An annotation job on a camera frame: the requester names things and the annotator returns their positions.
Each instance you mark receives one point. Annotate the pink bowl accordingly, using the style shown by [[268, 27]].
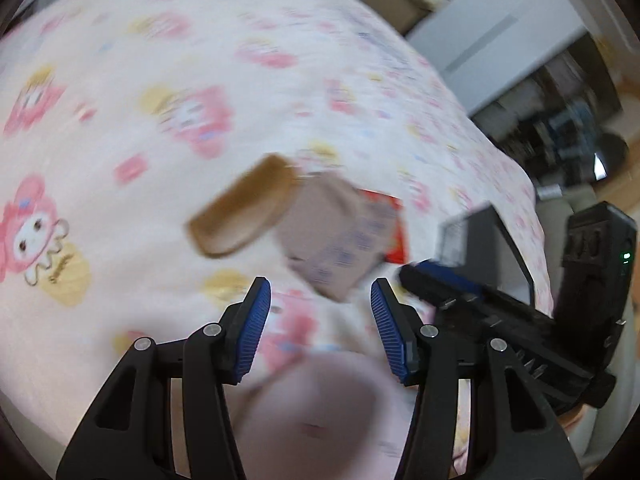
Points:
[[310, 420]]

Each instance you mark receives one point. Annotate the white cabinet door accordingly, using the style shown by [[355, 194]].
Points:
[[490, 25]]

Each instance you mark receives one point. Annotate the brown cardboard box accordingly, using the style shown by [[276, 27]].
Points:
[[330, 230]]

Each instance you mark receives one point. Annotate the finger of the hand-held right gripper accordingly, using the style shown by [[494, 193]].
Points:
[[450, 285]]

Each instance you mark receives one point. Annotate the black container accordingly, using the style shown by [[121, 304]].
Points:
[[500, 255]]

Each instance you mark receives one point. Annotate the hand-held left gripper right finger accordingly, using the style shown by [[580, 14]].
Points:
[[387, 332]]

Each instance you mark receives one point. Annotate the brown oval tray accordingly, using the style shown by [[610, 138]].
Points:
[[240, 210]]

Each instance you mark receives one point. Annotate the red envelope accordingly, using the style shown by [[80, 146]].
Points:
[[395, 230]]

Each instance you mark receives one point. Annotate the pink cartoon printed blanket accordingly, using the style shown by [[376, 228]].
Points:
[[175, 85]]

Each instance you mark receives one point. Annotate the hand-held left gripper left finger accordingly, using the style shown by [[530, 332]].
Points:
[[252, 332]]

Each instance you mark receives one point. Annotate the dark cluttered shelf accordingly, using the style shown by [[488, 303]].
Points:
[[560, 115]]

